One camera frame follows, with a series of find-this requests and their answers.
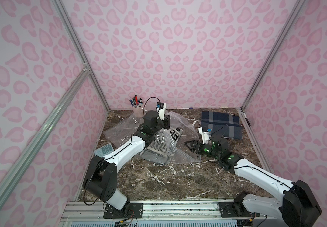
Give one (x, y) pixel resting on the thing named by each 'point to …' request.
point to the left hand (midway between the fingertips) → (170, 113)
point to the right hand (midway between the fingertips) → (186, 144)
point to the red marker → (136, 100)
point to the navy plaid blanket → (228, 125)
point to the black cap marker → (140, 101)
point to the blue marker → (132, 102)
